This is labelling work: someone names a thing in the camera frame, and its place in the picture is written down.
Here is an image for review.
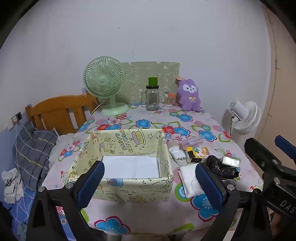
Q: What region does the black plastic bag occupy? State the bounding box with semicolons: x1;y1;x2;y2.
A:
206;155;240;180

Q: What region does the silver foil packet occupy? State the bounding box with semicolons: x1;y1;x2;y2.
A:
220;156;241;168

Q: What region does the wooden bed headboard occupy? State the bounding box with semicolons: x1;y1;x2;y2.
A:
25;94;99;136

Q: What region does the glass jar mug green lid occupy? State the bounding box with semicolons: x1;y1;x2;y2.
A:
141;77;160;111

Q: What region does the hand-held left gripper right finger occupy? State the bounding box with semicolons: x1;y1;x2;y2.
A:
195;162;241;241

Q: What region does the wall socket plate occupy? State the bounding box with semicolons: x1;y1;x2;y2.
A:
10;111;23;126

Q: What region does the crumpled white cloth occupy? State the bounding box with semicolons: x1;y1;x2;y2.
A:
2;168;25;204

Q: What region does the yellow printed fabric box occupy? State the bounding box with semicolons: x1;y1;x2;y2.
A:
68;128;173;202

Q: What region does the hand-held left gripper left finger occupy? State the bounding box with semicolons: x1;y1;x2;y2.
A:
26;160;105;241

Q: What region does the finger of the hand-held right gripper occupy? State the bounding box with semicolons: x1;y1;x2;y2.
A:
244;138;289;184
275;136;296;163

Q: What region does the purple plush bunny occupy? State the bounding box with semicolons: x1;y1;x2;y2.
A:
177;79;201;112

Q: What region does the clear pink pouch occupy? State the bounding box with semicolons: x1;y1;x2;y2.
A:
178;137;204;149

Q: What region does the cotton swab container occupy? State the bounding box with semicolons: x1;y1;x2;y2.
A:
164;93;176;107

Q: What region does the green printed board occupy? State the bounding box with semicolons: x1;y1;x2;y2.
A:
121;61;180;105

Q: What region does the green desk fan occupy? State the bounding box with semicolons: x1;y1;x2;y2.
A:
83;57;129;116

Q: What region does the white bedding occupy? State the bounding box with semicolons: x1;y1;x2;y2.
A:
50;134;77;167

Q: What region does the blue grid bed sheet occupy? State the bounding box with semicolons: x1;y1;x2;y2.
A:
0;185;77;241

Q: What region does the colourful snack packet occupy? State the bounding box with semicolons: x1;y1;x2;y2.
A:
185;146;210;163

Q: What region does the grey plaid pillow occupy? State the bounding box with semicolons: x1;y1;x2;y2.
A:
13;122;58;192

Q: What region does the white standing fan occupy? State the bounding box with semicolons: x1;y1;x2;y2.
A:
221;99;262;137

